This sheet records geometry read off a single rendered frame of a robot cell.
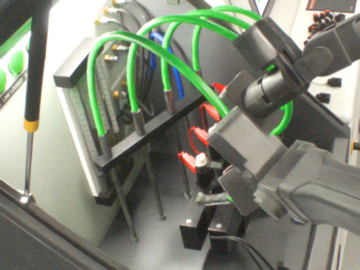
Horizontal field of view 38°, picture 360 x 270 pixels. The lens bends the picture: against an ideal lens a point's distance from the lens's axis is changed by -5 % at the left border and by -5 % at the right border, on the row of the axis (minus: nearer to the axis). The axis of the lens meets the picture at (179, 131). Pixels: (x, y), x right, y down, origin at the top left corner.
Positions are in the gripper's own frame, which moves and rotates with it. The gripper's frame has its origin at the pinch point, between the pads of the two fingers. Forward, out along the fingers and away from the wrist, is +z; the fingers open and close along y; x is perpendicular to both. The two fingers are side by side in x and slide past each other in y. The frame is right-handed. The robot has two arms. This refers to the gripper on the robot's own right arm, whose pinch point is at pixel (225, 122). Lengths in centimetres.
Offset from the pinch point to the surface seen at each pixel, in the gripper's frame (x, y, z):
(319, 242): -2.9, -31.5, 6.5
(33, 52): 33.8, 23.3, -26.3
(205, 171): 2.3, -5.1, 11.2
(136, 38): 9.7, 19.7, -9.7
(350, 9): -90, -10, 24
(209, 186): 2.1, -8.3, 14.2
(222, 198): 11.9, -7.8, -0.8
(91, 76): 7.7, 21.8, 9.6
